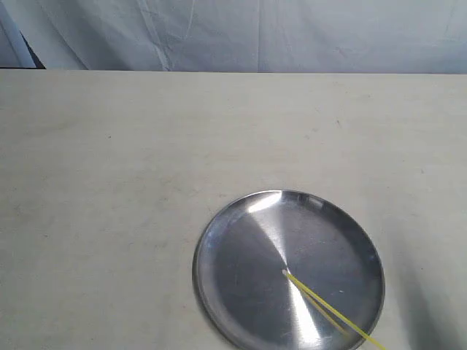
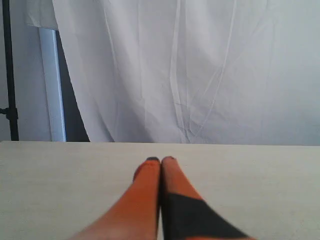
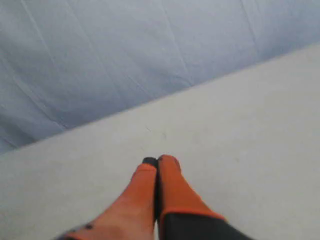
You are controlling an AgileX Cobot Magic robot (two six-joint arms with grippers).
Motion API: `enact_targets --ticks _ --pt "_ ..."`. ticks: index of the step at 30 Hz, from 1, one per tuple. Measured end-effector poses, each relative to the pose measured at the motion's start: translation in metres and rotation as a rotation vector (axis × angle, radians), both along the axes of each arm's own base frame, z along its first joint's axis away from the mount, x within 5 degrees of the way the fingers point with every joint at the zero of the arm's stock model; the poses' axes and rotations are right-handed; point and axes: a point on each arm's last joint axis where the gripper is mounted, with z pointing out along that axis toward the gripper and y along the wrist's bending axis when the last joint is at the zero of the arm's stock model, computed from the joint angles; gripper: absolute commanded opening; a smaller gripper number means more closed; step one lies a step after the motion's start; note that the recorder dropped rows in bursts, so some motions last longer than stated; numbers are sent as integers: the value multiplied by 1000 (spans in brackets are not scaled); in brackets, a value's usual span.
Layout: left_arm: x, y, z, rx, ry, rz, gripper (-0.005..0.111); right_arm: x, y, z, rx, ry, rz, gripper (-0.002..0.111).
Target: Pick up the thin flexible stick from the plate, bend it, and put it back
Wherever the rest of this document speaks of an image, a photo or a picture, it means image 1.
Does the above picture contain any yellow plastic stick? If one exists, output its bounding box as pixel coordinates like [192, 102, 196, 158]
[282, 270, 385, 350]

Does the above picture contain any round silver metal plate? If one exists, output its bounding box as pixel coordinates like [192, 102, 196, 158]
[192, 190, 385, 349]

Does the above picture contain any white backdrop cloth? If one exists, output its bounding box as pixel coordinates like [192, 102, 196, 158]
[1, 1, 466, 74]

